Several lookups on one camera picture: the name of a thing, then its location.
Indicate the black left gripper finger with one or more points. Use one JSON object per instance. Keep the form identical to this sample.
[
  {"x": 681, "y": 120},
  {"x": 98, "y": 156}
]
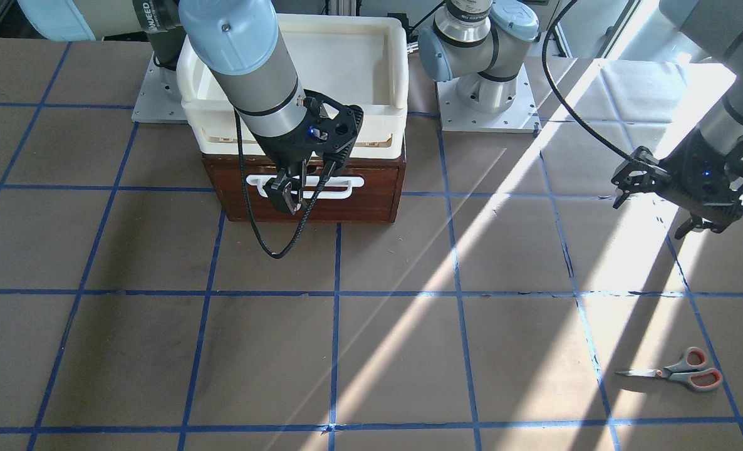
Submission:
[
  {"x": 693, "y": 223},
  {"x": 723, "y": 216}
]

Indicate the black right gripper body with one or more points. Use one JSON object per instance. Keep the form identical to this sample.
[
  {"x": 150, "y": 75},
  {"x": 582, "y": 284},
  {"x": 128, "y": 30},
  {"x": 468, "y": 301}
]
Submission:
[{"x": 282, "y": 148}]

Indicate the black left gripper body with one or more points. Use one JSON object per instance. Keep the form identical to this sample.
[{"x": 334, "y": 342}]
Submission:
[{"x": 686, "y": 168}]

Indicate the white drawer handle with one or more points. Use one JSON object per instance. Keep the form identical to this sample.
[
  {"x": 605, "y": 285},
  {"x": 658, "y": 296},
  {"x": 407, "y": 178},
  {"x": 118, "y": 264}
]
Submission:
[{"x": 336, "y": 187}]

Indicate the grey orange scissors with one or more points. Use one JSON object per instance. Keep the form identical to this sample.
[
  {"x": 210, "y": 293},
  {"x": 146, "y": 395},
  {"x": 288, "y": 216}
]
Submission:
[{"x": 692, "y": 371}]

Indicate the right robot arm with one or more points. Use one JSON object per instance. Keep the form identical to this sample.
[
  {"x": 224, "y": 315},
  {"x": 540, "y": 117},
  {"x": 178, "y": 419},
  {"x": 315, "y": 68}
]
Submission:
[{"x": 242, "y": 45}]

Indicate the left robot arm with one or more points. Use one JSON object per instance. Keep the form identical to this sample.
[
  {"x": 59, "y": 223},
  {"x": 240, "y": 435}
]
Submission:
[{"x": 482, "y": 44}]

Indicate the dark wooden cabinet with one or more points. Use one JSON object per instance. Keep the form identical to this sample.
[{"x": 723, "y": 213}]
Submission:
[{"x": 376, "y": 202}]

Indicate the white plastic tray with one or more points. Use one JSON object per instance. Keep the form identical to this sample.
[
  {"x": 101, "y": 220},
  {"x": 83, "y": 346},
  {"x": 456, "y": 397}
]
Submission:
[{"x": 354, "y": 60}]

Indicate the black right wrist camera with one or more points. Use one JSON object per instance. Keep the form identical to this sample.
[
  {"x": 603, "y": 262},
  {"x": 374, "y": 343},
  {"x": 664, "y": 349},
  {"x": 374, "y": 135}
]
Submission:
[{"x": 333, "y": 128}]

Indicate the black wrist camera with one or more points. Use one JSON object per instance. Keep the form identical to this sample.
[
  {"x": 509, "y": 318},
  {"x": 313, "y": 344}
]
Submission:
[
  {"x": 333, "y": 128},
  {"x": 641, "y": 173}
]

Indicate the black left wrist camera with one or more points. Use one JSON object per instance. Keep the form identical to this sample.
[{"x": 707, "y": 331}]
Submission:
[{"x": 641, "y": 173}]

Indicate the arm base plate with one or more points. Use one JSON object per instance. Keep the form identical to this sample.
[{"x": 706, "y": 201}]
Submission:
[
  {"x": 159, "y": 99},
  {"x": 474, "y": 104}
]

